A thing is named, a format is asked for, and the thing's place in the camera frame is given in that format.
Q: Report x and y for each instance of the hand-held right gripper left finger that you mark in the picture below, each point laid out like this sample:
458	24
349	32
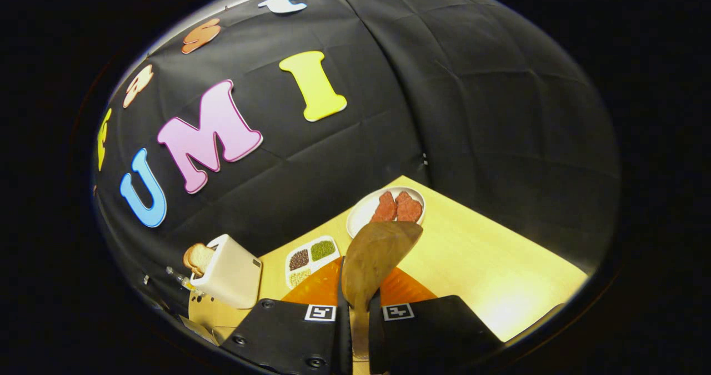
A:
289	336

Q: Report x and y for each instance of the small glass bottle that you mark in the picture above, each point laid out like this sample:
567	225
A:
183	280

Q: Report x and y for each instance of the white divided dish of beans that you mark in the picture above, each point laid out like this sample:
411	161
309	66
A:
311	258

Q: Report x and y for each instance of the toasted bread slice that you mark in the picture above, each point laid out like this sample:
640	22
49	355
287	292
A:
197	258

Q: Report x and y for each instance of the wooden spoon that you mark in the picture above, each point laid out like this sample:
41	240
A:
372	258

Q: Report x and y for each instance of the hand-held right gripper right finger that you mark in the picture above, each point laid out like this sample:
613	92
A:
433	330

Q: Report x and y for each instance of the black backdrop cloth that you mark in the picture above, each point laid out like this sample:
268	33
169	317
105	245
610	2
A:
472	86

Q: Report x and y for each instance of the white round plate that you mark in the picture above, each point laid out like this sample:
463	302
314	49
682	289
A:
361	211

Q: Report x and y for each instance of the red meat piece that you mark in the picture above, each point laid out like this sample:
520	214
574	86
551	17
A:
384	208
409	208

